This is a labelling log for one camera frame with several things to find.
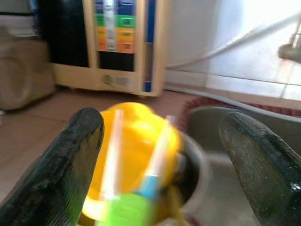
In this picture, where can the yellow plastic cup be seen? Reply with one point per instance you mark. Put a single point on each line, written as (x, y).
(136, 131)

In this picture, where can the small green plastic item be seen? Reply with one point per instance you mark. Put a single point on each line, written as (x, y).
(127, 209)

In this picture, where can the shallow steel bowl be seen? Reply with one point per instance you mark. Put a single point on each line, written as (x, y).
(200, 169)

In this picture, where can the clear jar of brown powder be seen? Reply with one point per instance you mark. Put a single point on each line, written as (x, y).
(23, 77)

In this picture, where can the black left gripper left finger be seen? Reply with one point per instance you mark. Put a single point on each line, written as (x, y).
(54, 169)

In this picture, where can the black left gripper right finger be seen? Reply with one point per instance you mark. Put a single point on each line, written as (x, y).
(263, 169)

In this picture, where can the white plastic straw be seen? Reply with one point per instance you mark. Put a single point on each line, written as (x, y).
(160, 146)

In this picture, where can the cream water ionizer machine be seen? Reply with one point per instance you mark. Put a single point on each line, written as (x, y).
(117, 80)

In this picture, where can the steel kitchen sink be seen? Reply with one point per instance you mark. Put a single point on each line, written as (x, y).
(211, 122)

